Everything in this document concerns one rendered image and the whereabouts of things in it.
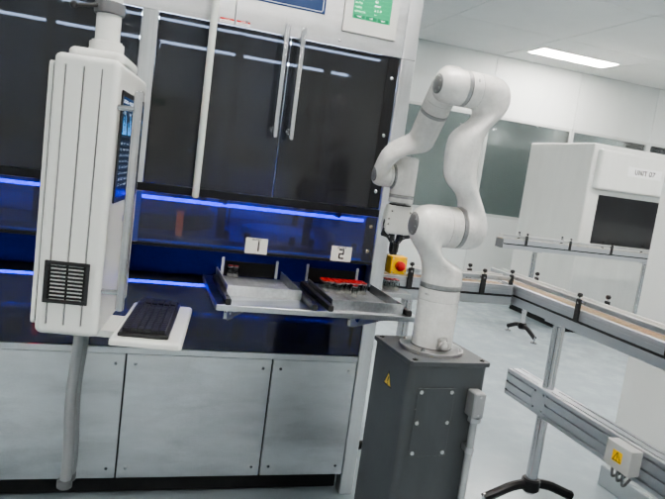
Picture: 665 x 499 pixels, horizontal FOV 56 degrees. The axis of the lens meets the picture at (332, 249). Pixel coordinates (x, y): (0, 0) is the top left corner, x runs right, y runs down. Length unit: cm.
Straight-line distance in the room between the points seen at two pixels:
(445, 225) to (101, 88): 99
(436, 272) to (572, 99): 700
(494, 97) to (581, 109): 695
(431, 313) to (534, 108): 668
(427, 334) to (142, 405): 118
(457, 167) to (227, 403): 132
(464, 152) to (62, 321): 119
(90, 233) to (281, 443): 127
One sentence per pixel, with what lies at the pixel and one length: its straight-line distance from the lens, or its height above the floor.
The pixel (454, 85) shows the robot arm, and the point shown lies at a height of 161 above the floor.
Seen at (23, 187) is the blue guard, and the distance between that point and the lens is 238.
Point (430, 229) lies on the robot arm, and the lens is 177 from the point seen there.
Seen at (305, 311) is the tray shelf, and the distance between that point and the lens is 207.
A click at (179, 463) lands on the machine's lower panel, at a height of 15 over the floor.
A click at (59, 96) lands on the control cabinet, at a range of 182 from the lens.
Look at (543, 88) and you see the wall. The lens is 845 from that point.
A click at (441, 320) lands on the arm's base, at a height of 96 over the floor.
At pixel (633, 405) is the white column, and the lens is 335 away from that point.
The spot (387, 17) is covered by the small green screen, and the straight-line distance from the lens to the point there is 254.
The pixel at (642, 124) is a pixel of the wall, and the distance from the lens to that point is 938.
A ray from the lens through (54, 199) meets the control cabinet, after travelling 183.
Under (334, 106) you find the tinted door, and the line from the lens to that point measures 246.
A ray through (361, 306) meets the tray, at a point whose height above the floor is 90.
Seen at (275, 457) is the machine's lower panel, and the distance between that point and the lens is 270.
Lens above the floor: 134
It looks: 7 degrees down
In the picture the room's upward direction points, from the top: 8 degrees clockwise
